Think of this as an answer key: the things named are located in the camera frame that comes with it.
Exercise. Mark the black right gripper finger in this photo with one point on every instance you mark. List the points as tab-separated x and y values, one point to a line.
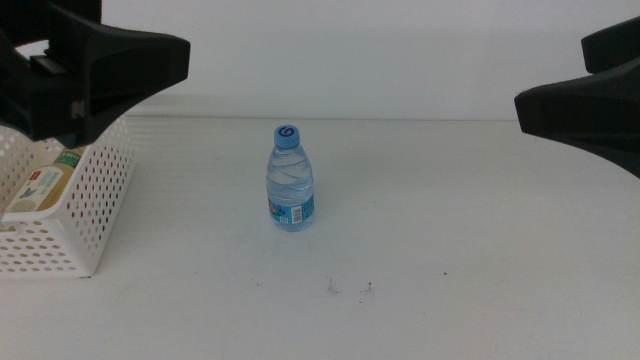
615	47
590	110

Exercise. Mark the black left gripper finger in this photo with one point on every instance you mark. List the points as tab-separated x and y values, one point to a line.
30	17
125	65

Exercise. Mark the yellow tea bottle green label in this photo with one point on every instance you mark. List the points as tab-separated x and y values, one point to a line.
42	187

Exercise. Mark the clear water bottle blue cap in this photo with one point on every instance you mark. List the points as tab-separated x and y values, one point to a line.
290	180

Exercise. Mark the white perforated plastic basket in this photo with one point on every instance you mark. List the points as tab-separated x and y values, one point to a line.
60	245

